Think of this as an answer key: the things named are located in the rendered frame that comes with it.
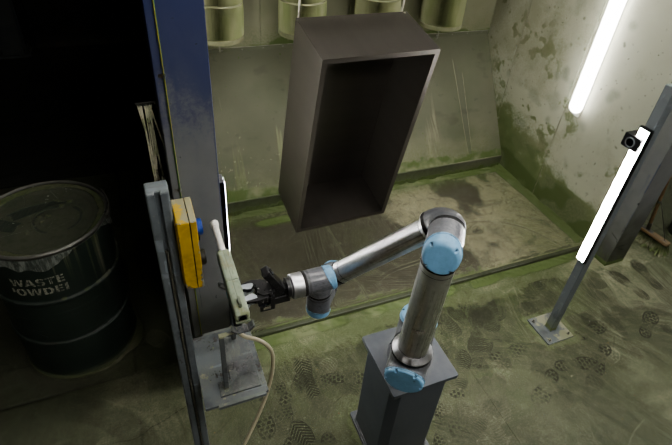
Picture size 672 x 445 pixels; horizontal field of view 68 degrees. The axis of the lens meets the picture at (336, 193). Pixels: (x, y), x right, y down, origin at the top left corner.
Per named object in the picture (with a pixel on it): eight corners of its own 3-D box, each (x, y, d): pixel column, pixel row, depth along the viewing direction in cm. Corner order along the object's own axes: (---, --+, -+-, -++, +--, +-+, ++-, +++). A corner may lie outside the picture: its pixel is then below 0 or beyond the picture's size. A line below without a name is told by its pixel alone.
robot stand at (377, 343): (430, 450, 244) (458, 374, 206) (374, 472, 233) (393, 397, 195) (401, 396, 266) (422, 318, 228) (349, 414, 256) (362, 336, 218)
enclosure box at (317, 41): (278, 191, 317) (295, 17, 230) (361, 175, 339) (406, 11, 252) (295, 232, 297) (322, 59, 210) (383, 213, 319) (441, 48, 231)
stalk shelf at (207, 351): (191, 341, 194) (191, 338, 193) (248, 326, 201) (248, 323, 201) (205, 412, 171) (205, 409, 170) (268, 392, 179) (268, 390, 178)
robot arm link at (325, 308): (335, 302, 192) (337, 280, 184) (325, 325, 183) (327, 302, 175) (312, 295, 194) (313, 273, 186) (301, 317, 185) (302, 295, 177)
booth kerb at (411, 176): (196, 223, 361) (195, 209, 353) (196, 221, 362) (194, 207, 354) (498, 167, 452) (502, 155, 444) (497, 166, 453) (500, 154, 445)
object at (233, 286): (253, 353, 167) (249, 308, 153) (239, 357, 165) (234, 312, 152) (224, 257, 202) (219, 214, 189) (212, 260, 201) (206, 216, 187)
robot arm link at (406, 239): (456, 188, 161) (317, 261, 200) (451, 210, 151) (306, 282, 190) (477, 213, 164) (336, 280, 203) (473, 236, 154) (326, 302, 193)
